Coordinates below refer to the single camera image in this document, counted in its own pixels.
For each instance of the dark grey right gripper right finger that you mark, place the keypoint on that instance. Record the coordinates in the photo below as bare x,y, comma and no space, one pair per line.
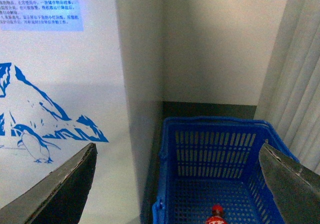
295,188

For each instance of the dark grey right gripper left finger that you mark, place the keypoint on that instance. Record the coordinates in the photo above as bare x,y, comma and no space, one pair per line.
60,197

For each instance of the iced tea bottle red cap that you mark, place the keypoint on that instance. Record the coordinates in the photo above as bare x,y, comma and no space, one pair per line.
217,216

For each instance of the white vertical blinds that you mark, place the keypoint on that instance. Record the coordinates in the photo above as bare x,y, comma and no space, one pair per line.
289,99

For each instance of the blue plastic crate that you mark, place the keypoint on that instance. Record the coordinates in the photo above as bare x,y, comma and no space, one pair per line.
214,160

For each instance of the white and blue chest freezer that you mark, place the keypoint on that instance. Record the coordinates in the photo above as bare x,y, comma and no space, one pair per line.
62,90

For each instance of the blue instruction sticker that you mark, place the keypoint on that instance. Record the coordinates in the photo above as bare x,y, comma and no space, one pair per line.
41,15

